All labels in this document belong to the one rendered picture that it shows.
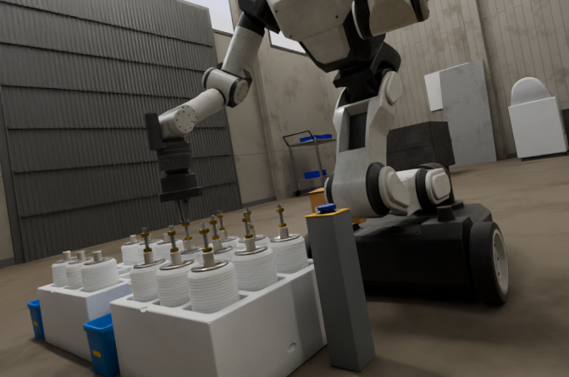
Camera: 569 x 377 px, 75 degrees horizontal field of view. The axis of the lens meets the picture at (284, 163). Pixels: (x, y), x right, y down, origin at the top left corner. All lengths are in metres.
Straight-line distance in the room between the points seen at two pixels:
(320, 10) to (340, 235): 0.58
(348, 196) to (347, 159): 0.11
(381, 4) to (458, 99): 7.85
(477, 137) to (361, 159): 7.24
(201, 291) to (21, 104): 4.17
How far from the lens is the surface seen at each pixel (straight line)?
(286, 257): 0.91
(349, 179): 1.01
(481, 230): 1.06
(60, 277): 1.45
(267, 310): 0.80
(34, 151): 4.69
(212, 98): 1.14
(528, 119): 6.79
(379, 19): 0.76
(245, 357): 0.78
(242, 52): 1.21
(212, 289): 0.75
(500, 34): 8.99
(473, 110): 8.40
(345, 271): 0.78
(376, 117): 1.08
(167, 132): 1.01
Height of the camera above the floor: 0.40
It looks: 2 degrees up
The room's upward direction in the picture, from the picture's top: 10 degrees counter-clockwise
